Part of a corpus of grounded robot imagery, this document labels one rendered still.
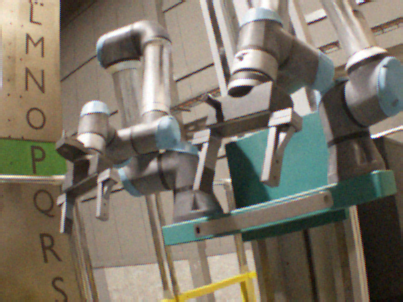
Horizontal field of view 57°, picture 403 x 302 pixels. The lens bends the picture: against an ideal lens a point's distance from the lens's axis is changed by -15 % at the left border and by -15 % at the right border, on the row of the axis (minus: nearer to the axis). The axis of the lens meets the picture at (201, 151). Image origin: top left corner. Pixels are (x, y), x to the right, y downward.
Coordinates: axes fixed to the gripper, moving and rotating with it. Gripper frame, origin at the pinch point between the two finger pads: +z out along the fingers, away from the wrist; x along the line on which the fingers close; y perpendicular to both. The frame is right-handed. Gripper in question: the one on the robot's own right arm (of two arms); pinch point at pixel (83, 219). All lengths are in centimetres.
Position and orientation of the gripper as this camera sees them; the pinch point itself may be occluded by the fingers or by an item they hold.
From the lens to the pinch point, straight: 91.4
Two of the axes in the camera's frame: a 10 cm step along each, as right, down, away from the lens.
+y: 6.1, 4.4, 6.6
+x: -7.9, 3.8, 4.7
